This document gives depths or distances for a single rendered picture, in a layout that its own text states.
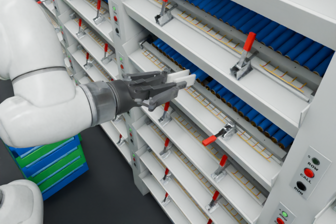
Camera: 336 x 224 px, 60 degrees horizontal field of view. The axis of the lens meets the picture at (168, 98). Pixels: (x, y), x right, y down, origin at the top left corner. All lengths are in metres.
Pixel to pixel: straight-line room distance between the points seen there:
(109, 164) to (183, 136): 0.94
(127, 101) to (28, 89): 0.19
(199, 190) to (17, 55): 0.74
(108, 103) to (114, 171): 1.23
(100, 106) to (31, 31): 0.18
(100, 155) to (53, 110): 1.35
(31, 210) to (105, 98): 0.74
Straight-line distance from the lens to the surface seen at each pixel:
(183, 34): 0.72
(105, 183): 1.77
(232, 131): 0.73
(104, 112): 0.59
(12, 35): 0.59
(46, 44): 0.58
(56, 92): 0.56
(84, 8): 1.32
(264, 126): 0.72
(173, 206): 1.46
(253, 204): 0.86
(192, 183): 1.08
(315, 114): 0.51
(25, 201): 1.24
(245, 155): 0.71
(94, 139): 1.98
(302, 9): 0.46
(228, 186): 0.87
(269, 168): 0.70
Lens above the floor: 1.48
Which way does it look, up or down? 43 degrees down
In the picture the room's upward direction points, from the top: straight up
